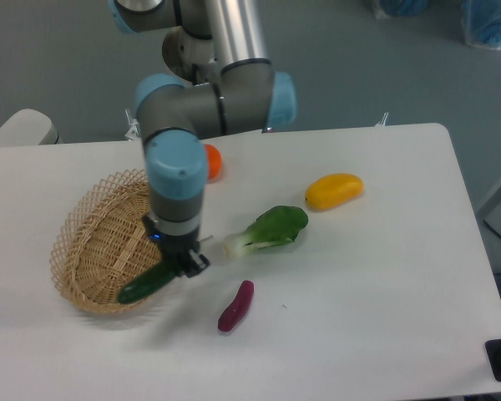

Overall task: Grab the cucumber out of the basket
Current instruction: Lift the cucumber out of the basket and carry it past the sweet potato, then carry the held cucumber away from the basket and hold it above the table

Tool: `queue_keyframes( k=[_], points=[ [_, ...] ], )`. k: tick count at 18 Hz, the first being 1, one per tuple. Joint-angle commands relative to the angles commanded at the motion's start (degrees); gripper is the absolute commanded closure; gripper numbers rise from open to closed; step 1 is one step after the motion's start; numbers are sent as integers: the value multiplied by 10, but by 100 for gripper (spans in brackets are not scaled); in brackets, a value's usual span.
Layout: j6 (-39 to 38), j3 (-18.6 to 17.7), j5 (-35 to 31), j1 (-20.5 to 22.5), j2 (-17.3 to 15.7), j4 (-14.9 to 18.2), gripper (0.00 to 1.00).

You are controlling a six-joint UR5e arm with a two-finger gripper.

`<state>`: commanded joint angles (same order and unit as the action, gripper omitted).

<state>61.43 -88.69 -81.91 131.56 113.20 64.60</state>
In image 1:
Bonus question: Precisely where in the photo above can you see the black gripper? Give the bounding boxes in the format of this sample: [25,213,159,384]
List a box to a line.
[141,214,210,278]

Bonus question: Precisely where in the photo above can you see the green cucumber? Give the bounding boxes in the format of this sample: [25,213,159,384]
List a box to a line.
[117,259,179,305]

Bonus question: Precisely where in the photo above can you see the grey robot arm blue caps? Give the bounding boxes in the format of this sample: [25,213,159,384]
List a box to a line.
[109,1,297,277]

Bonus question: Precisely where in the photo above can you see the woven wicker basket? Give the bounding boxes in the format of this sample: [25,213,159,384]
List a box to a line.
[49,169,159,315]

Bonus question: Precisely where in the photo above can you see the purple sweet potato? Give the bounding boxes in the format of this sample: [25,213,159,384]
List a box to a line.
[217,280,255,332]

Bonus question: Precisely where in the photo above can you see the green bok choy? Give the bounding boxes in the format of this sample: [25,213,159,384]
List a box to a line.
[223,206,309,258]

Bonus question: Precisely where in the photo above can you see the orange tangerine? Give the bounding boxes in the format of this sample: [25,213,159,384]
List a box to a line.
[204,144,223,180]

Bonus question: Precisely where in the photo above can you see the yellow mango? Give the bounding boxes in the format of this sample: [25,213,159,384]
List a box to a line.
[305,173,365,211]

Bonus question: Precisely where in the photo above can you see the white chair armrest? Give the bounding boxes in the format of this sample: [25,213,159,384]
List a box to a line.
[0,109,63,148]

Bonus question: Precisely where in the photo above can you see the blue plastic bag middle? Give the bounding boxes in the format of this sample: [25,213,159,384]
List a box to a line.
[376,0,429,18]

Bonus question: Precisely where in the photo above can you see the blue plastic bag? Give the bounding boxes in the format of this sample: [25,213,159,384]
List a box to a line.
[460,0,501,50]
[376,0,429,18]

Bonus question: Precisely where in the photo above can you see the blue plastic bag right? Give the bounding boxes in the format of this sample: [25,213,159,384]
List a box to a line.
[460,0,501,50]

